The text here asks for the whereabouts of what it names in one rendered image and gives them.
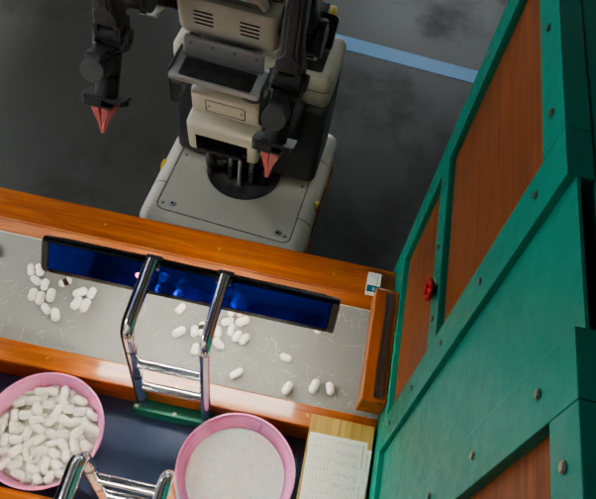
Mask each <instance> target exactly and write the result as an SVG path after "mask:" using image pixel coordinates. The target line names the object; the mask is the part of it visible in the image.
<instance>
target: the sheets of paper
mask: <svg viewBox="0 0 596 499"><path fill-rule="evenodd" d="M367 445H368V443H364V442H359V441H354V440H349V439H344V438H339V437H334V436H329V435H324V434H319V433H314V432H310V436H309V441H308V448H307V455H306V461H305V467H304V473H303V479H302V485H301V491H300V498H299V499H364V493H365V488H366V482H367V476H368V470H369V465H370V459H371V454H372V451H371V450H367Z"/></svg>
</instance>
